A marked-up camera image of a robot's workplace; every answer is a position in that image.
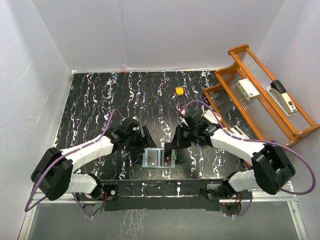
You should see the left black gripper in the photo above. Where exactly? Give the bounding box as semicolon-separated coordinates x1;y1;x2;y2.
125;125;156;155

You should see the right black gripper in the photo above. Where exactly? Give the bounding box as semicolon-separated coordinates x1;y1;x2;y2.
169;124;198;149

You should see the black credit card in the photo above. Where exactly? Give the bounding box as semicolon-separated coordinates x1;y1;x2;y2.
160;149;176;168
146;149;160;167

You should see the green card holder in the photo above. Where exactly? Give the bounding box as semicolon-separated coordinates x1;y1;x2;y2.
142;148;168;169

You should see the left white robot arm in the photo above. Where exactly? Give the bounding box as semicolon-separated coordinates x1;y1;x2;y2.
30;117;157;201

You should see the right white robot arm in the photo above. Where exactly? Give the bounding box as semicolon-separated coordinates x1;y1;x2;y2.
164;115;296;199

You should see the yellow small block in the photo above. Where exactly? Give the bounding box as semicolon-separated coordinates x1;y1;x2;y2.
175;87;185;96

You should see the wooden tiered shelf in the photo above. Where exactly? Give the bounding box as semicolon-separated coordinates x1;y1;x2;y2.
203;44;320;148

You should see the white staple box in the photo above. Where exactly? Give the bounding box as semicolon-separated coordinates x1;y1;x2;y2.
236;78;260;101

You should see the black beige stapler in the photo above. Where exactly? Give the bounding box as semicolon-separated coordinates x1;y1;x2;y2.
266;79;297;116

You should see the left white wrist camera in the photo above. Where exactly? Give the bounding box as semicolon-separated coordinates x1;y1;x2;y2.
133;116;140;124

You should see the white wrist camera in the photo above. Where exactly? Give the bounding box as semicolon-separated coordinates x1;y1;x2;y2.
178;109;189;127
133;116;140;124

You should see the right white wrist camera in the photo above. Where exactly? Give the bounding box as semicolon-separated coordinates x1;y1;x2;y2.
178;109;189;127

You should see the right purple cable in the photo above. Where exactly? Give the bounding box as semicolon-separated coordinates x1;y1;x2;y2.
179;100;316;218

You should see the purple cable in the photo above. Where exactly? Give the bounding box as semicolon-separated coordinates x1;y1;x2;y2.
179;100;316;218
24;108;126;213

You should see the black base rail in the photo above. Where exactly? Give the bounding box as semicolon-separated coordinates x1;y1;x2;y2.
78;179;238;211

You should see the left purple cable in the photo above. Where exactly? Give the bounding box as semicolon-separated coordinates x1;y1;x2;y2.
24;108;126;213

